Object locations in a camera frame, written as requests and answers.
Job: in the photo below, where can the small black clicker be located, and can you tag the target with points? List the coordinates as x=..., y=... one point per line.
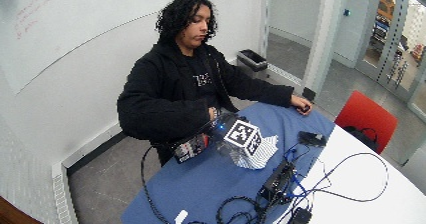
x=305, y=109

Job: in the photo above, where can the small flat black device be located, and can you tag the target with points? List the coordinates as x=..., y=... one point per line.
x=312, y=138

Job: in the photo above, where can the red chair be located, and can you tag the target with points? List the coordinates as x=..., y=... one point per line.
x=368, y=115

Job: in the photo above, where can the black bag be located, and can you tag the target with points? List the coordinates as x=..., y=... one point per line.
x=361, y=136

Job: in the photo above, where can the white striped box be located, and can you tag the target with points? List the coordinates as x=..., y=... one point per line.
x=265, y=152

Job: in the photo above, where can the white marker cube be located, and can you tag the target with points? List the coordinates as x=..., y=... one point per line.
x=242, y=136

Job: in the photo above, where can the grey waste bin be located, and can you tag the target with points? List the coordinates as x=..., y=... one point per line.
x=252, y=63

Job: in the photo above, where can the black electronics box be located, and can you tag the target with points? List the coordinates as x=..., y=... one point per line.
x=277, y=182

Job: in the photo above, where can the black red printed packet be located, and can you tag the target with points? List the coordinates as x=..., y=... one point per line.
x=191, y=148

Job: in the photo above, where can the the person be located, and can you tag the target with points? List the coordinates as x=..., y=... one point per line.
x=173, y=94

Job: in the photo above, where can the blue table cloth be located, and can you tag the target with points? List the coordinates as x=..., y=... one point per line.
x=208, y=180

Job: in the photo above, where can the black power adapter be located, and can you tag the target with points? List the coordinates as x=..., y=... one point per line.
x=301, y=216

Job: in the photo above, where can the small white plug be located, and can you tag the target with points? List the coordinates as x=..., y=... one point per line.
x=180, y=216

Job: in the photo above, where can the whiteboard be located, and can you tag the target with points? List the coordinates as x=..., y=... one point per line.
x=84, y=20

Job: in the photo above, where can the brown wooden furniture corner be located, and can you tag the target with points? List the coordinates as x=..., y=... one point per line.
x=13, y=214

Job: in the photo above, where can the glass door frame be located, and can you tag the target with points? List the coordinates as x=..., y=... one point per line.
x=400, y=40

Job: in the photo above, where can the white wall vent strip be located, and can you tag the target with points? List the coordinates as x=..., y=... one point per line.
x=61, y=192

